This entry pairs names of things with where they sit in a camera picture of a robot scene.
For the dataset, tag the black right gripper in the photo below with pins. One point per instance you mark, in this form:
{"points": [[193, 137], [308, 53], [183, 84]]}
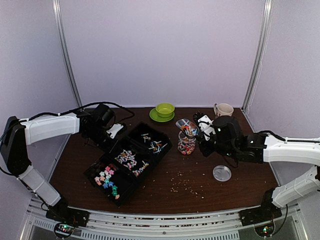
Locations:
{"points": [[206, 151]]}

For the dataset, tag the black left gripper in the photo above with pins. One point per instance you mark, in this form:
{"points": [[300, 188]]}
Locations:
{"points": [[111, 146]]}

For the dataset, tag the silver metal scoop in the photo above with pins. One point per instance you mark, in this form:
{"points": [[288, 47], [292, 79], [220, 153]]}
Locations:
{"points": [[187, 127]]}

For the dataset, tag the clear plastic jar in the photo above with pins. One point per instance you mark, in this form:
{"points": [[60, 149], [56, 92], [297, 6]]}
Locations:
{"points": [[185, 144]]}

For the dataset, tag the black three-compartment candy tray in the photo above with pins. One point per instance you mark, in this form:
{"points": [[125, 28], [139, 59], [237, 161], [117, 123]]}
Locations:
{"points": [[120, 170]]}

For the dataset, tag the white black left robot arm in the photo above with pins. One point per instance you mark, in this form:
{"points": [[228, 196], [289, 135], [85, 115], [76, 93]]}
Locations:
{"points": [[21, 133]]}

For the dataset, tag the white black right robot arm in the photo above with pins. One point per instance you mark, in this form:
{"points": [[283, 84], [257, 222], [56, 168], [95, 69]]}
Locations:
{"points": [[224, 136]]}

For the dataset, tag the coral pattern ceramic mug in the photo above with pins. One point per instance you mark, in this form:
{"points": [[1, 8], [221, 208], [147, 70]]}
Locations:
{"points": [[222, 109]]}

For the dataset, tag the silver jar lid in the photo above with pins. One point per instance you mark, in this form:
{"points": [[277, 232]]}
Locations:
{"points": [[222, 173]]}

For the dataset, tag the green bowl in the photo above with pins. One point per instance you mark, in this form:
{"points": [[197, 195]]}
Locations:
{"points": [[165, 110]]}

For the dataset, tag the green saucer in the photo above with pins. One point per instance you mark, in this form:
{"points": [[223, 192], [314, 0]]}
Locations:
{"points": [[153, 114]]}

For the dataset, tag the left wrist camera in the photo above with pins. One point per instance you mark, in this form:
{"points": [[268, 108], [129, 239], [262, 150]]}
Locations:
{"points": [[114, 130]]}

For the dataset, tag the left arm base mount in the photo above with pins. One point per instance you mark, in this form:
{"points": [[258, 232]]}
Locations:
{"points": [[67, 218]]}

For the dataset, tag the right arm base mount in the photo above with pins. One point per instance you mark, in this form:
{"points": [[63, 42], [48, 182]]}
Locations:
{"points": [[262, 217]]}

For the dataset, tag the front aluminium rail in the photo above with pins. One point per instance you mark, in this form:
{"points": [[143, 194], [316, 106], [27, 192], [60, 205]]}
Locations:
{"points": [[219, 225]]}

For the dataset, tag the right aluminium frame post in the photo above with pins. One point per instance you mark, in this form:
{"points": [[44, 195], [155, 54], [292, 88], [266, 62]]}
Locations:
{"points": [[261, 47]]}

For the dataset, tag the aluminium frame post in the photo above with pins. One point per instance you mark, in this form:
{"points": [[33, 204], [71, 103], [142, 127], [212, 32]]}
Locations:
{"points": [[261, 47], [65, 53]]}

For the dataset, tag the left aluminium frame post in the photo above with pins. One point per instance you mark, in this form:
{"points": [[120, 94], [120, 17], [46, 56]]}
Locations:
{"points": [[65, 53]]}

